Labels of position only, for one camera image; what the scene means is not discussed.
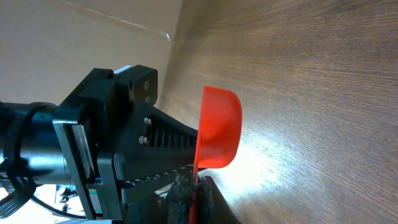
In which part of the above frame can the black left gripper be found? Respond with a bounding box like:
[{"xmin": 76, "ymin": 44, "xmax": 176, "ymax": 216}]
[{"xmin": 52, "ymin": 65, "xmax": 198, "ymax": 220}]

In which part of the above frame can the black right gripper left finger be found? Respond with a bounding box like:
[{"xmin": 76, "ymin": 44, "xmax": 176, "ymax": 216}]
[{"xmin": 124, "ymin": 171, "xmax": 196, "ymax": 223}]

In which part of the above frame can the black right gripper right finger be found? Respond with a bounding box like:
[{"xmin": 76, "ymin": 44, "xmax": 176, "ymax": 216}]
[{"xmin": 196, "ymin": 176, "xmax": 241, "ymax": 224}]

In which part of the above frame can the red plastic measuring scoop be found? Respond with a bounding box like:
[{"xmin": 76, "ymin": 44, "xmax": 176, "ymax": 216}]
[{"xmin": 188, "ymin": 86, "xmax": 243, "ymax": 224}]

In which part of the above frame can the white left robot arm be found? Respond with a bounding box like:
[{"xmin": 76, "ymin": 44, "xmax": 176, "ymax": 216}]
[{"xmin": 1, "ymin": 65, "xmax": 198, "ymax": 220}]

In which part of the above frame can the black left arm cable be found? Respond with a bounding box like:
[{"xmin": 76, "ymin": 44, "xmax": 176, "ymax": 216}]
[{"xmin": 0, "ymin": 105, "xmax": 88, "ymax": 220}]

